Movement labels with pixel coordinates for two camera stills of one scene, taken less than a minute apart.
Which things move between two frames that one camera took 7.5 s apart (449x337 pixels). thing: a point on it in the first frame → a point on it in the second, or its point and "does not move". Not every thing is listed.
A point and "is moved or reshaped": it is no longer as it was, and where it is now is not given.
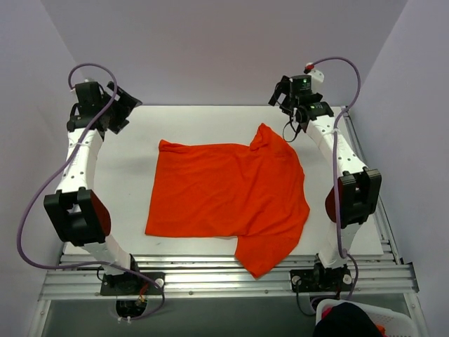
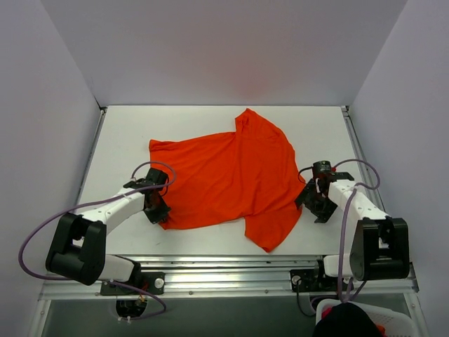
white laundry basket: (395, 325) does not move
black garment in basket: (346, 319) does not move
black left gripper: (123, 106) → (156, 209)
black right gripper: (280, 93) → (318, 205)
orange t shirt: (256, 193) is moved or reshaped
